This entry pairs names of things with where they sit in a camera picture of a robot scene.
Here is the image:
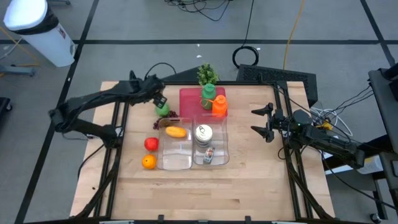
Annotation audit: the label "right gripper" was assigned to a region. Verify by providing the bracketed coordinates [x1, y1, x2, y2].
[250, 102, 292, 143]

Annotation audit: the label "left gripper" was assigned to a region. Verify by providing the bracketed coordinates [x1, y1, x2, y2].
[142, 77, 168, 109]

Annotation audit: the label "green apple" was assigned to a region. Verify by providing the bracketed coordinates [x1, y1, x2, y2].
[155, 103, 171, 118]

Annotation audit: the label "dark red grape bunch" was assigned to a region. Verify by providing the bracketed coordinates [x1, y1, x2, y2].
[152, 110, 180, 131]

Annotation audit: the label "yellow mango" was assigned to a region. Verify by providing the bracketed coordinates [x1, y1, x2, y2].
[165, 126, 187, 139]

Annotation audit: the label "red apple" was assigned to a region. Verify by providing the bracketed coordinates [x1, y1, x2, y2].
[144, 137, 160, 152]

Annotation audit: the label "green plastic bottle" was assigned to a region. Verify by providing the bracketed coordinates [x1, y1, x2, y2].
[201, 83, 217, 110]

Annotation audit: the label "orange plastic bottle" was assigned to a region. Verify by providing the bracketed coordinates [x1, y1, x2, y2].
[211, 95, 229, 118]

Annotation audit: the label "Wild Planet tin can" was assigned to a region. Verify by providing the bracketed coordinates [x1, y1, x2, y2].
[195, 124, 214, 142]

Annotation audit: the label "orange fruit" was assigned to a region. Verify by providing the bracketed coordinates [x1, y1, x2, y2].
[142, 154, 158, 170]

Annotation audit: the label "pink plastic tray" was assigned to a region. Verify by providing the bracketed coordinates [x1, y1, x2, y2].
[179, 87, 228, 121]

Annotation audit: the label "black perforated case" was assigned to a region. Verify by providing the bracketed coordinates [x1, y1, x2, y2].
[236, 64, 318, 108]

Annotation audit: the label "clear plastic bin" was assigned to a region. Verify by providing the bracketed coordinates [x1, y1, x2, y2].
[192, 113, 230, 166]
[156, 117, 193, 171]

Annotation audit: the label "small green potted plant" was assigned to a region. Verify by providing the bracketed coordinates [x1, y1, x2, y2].
[197, 63, 220, 86]

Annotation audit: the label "white plastic container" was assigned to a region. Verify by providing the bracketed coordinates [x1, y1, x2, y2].
[354, 154, 385, 175]

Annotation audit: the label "black cart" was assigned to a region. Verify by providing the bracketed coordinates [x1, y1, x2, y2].
[368, 63, 398, 156]

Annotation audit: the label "white trash can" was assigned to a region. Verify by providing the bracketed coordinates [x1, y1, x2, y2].
[3, 0, 76, 68]

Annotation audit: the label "grey stand base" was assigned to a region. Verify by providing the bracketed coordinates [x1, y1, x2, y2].
[0, 63, 35, 78]

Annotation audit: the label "black floor object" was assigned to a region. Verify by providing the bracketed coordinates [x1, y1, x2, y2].
[0, 96, 13, 113]

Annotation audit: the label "black aluminium table frame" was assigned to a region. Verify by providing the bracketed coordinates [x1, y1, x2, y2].
[70, 70, 336, 222]

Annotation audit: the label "white cables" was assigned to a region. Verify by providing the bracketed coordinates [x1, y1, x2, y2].
[310, 107, 354, 138]

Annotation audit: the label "coiled black floor cable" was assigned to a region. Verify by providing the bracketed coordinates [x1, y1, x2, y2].
[232, 45, 260, 69]

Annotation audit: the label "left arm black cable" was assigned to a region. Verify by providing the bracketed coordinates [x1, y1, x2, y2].
[77, 144, 106, 180]

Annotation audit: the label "yellow cable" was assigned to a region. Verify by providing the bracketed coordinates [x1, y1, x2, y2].
[0, 26, 40, 68]
[282, 0, 307, 70]

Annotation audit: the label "black floor cable bundle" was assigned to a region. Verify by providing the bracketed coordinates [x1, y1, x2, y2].
[164, 0, 233, 22]

